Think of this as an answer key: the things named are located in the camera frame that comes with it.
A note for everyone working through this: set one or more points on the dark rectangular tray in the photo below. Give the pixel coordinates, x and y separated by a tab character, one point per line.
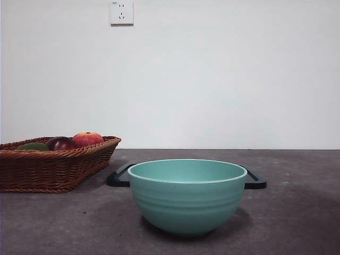
118	178

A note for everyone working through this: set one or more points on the red yellow apple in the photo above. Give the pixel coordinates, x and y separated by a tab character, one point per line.
89	138

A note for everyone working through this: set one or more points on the green avocado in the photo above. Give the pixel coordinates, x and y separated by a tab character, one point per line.
33	146

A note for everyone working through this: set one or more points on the white wall socket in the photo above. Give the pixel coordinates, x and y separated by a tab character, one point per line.
122	13

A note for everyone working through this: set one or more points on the teal ceramic bowl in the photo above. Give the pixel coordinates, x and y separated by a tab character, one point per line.
186	202

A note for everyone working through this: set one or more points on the brown wicker basket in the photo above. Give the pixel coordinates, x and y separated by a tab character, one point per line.
53	170

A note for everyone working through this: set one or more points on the dark red plum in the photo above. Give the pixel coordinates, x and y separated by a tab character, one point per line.
61	143

